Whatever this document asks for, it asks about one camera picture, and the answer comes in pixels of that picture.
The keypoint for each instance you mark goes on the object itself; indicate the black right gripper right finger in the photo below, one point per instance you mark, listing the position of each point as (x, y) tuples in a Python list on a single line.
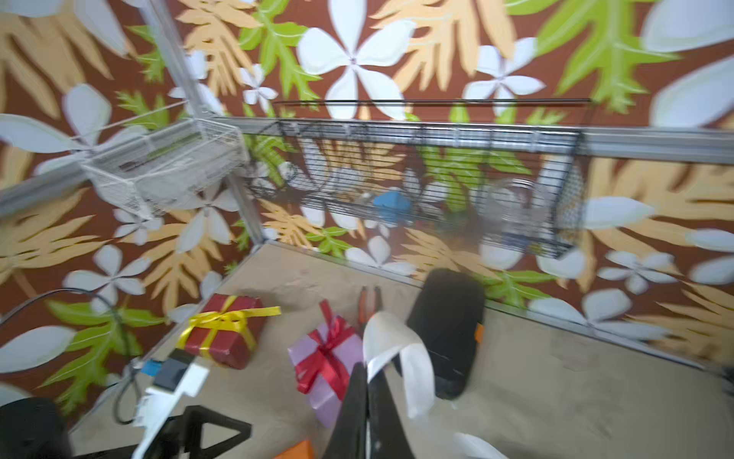
[(385, 434)]

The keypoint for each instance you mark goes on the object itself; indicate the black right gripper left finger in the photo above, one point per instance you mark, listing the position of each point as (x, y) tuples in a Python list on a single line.
[(348, 439)]

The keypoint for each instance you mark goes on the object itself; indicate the orange gift box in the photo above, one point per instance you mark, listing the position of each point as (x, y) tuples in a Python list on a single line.
[(302, 450)]

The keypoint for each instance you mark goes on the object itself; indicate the white satin ribbon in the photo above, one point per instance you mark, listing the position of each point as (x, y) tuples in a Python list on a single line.
[(387, 338)]

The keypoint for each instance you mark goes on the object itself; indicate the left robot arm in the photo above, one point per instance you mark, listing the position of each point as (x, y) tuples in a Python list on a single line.
[(34, 428)]

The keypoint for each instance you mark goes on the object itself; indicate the purple gift box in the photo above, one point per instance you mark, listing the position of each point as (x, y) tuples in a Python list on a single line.
[(322, 398)]

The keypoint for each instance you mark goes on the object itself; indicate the red satin ribbon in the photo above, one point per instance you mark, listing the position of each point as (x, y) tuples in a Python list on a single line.
[(323, 362)]

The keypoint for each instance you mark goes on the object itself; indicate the dark red gift box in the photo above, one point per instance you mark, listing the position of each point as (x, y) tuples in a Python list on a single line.
[(228, 349)]

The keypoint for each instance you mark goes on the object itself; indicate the yellow satin ribbon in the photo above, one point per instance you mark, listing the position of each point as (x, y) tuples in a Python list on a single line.
[(227, 320)]

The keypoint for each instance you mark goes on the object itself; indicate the black hard case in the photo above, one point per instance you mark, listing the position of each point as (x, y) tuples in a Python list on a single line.
[(448, 316)]

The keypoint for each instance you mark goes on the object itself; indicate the blue object in basket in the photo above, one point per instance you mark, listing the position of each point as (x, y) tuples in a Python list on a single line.
[(392, 206)]

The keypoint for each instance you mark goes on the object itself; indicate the orange handled pliers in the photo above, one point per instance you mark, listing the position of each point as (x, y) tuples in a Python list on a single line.
[(369, 303)]

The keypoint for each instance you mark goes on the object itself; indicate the black wire basket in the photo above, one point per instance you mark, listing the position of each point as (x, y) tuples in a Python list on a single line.
[(507, 174)]

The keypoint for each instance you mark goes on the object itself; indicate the white wire basket left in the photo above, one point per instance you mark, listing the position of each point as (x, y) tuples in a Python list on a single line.
[(168, 169)]

